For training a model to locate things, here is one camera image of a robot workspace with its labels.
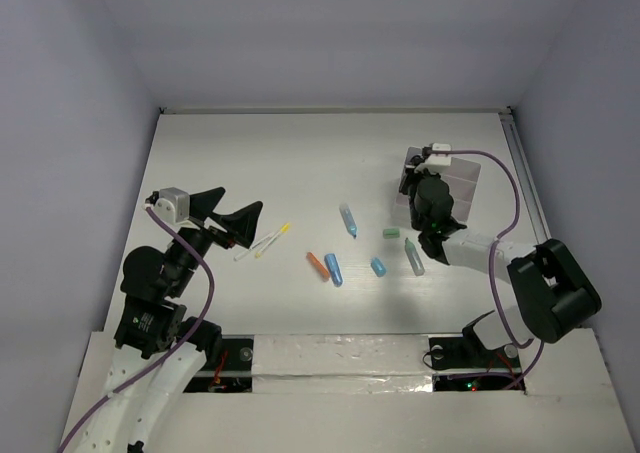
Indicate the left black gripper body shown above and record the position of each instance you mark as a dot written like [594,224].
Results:
[212,227]

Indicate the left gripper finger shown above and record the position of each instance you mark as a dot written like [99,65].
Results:
[203,204]
[241,226]

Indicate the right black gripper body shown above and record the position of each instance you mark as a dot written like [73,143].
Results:
[410,181]

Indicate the white marker yellow cap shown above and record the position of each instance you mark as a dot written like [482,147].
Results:
[272,240]

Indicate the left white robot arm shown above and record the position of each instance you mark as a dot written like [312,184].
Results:
[163,338]

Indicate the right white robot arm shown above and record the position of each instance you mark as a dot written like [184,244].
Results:
[540,292]

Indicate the white marker pen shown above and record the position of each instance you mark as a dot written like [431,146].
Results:
[254,248]

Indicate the white divided organizer box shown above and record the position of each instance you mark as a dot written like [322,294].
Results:
[462,188]

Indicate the green eraser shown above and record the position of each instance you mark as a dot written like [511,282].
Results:
[390,233]

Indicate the blue marker upright tip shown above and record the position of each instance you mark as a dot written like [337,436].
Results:
[348,220]

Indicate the grey green tipped marker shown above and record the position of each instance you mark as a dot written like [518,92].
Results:
[413,258]

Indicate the orange highlighter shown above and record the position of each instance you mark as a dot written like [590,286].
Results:
[318,266]

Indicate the short blue eraser cap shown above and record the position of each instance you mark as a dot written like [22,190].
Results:
[378,267]

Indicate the large blue highlighter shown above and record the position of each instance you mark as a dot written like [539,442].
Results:
[334,270]

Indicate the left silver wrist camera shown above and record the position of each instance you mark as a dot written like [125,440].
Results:
[171,205]

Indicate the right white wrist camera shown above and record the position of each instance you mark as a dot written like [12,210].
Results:
[437,157]

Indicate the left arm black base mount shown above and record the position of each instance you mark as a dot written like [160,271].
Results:
[230,372]

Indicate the aluminium side rail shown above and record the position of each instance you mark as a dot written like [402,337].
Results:
[529,192]

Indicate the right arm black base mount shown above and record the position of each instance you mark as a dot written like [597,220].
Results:
[461,363]

